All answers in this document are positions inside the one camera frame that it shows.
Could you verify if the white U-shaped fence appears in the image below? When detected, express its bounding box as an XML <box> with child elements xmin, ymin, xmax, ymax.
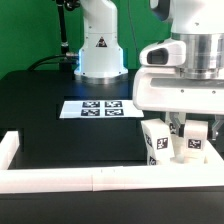
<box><xmin>0</xmin><ymin>131</ymin><xmax>224</xmax><ymax>194</ymax></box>

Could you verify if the black cable bundle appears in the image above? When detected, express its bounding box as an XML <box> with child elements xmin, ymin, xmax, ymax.
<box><xmin>25</xmin><ymin>51</ymin><xmax>79</xmax><ymax>72</ymax></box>

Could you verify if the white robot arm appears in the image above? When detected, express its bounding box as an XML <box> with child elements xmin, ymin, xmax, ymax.
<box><xmin>74</xmin><ymin>0</ymin><xmax>224</xmax><ymax>135</ymax></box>

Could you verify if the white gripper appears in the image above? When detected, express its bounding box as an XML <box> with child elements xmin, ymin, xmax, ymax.
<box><xmin>133</xmin><ymin>38</ymin><xmax>224</xmax><ymax>140</ymax></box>

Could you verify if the white marker sheet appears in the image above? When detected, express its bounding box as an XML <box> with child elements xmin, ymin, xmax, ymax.
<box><xmin>60</xmin><ymin>100</ymin><xmax>143</xmax><ymax>119</ymax></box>

